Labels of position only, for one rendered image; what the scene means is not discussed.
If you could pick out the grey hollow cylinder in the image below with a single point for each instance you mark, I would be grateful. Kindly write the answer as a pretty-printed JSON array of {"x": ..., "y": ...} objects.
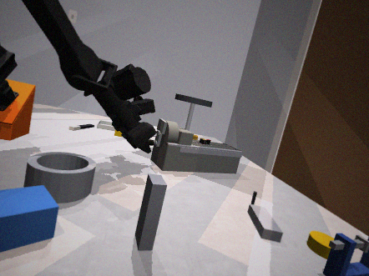
[{"x": 68, "y": 177}]

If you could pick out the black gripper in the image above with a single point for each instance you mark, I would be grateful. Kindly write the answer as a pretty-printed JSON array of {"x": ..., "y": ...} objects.
[{"x": 136, "y": 133}]

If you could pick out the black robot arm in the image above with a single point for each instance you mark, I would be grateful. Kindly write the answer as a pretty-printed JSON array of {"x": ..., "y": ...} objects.
[{"x": 80, "y": 65}]

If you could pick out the yellow round disc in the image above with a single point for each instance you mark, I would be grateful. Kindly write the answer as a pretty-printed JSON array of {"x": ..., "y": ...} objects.
[{"x": 319, "y": 243}]

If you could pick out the blue rectangular block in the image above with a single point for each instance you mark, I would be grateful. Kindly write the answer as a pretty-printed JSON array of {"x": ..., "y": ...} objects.
[{"x": 27, "y": 215}]

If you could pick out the yellow cube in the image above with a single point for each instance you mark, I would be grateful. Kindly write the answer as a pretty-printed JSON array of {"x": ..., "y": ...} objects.
[{"x": 117, "y": 133}]

